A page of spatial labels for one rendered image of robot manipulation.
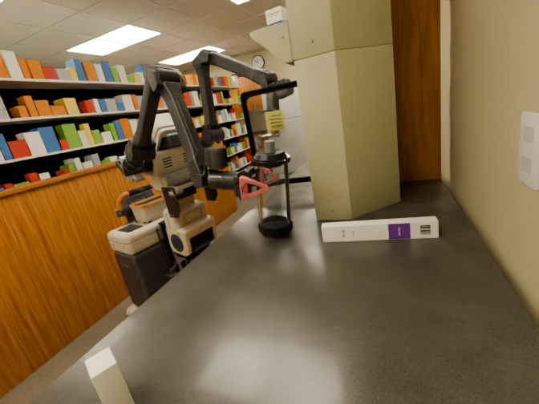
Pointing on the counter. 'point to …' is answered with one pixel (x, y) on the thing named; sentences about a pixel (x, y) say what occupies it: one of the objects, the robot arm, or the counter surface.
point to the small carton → (276, 15)
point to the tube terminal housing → (346, 103)
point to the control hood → (276, 41)
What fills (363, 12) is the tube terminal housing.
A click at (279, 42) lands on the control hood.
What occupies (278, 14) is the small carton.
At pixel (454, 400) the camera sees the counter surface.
